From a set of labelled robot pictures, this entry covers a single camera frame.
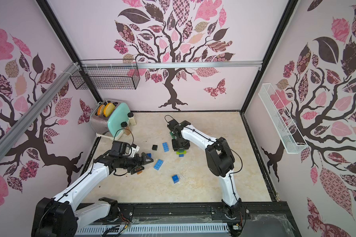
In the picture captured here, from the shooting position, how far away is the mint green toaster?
95cm

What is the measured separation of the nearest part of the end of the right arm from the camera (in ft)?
2.24

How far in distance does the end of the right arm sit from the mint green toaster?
419 millimetres
